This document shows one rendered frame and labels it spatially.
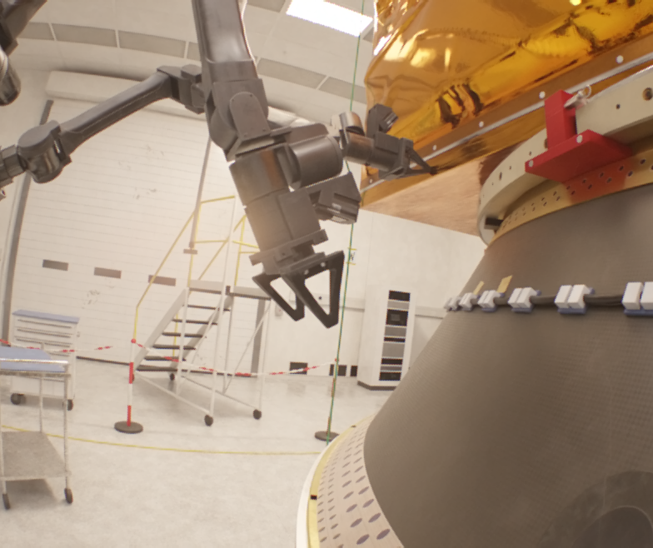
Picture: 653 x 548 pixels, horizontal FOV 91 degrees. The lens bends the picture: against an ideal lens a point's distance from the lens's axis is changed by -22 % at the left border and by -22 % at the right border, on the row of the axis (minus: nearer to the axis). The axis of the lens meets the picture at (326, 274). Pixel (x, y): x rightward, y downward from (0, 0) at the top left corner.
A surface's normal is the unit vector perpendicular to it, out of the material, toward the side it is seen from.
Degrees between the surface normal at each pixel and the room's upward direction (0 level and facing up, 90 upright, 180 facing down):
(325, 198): 90
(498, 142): 90
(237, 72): 89
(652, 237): 62
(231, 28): 88
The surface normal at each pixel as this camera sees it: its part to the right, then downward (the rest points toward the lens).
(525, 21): -0.92, -0.15
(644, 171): -0.79, -0.59
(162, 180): 0.37, -0.04
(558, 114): -0.98, -0.12
